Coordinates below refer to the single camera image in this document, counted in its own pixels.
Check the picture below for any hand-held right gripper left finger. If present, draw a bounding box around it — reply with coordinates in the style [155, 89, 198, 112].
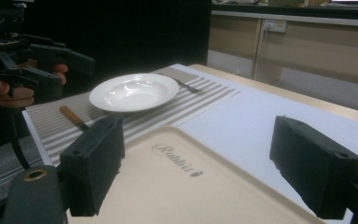
[59, 115, 126, 217]

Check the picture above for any white wall socket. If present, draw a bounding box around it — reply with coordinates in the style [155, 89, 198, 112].
[262, 19, 288, 34]

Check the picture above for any beige plastic tray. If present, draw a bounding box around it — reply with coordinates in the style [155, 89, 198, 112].
[66, 125, 328, 224]

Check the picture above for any beige cabinet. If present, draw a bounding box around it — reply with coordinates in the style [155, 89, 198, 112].
[206, 9, 358, 116]

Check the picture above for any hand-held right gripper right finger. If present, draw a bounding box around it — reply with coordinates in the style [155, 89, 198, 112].
[268, 115, 358, 220]

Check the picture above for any black cable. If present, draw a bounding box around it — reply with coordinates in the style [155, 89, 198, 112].
[8, 106, 33, 171]

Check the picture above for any white deep plate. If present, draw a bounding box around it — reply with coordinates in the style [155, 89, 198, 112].
[89, 73, 180, 113]

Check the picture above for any grey striped placemat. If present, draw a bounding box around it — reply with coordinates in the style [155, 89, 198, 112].
[24, 66, 241, 166]

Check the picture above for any wooden-handled knife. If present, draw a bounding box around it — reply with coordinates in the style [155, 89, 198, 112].
[59, 105, 90, 132]

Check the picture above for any metal fork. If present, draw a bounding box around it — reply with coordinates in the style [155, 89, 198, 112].
[158, 72, 201, 94]

